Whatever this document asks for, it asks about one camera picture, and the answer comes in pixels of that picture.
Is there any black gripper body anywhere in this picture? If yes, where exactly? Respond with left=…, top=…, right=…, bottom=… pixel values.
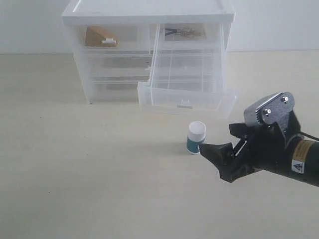
left=245, top=117, right=303, bottom=176

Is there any white teal pill bottle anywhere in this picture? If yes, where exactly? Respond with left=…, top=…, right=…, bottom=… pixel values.
left=186, top=121, right=206, bottom=154

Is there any yellow cheese wedge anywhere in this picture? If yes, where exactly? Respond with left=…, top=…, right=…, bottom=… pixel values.
left=85, top=25, right=118, bottom=47

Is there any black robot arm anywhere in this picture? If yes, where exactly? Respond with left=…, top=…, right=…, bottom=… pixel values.
left=199, top=112, right=319, bottom=186

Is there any white plastic drawer cabinet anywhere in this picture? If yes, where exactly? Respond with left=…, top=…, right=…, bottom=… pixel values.
left=62, top=0, right=235, bottom=103

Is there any bottom wide clear drawer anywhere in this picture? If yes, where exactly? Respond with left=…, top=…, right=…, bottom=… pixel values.
left=87, top=80, right=139, bottom=103

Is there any wide clear drawer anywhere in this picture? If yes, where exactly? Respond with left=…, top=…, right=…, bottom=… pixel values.
left=87, top=55, right=152, bottom=77
left=87, top=80, right=139, bottom=103

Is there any middle wide clear drawer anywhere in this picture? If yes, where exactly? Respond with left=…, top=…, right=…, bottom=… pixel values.
left=87, top=55, right=152, bottom=77

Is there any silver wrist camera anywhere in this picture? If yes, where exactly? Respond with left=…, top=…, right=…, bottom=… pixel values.
left=244, top=92, right=298, bottom=130

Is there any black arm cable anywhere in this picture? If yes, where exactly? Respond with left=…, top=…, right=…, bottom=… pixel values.
left=299, top=130, right=319, bottom=140

